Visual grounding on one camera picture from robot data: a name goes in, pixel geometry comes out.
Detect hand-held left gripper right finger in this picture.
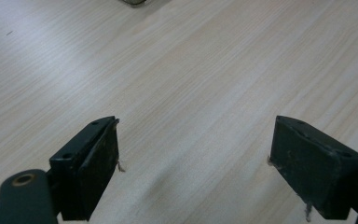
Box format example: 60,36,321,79
267,115,358,223

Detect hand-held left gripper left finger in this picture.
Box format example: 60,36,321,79
48,116,126,222

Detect dark round object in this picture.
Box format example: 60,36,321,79
119,0,148,7

